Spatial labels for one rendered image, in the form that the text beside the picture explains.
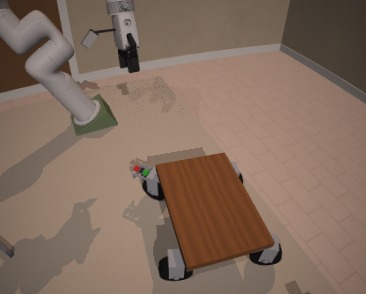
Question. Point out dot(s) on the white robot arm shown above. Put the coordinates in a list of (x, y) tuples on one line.
[(42, 65)]

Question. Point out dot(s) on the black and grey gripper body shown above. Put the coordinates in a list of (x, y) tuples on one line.
[(122, 29)]

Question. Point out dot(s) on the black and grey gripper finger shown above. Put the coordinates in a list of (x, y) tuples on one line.
[(132, 61), (122, 58)]

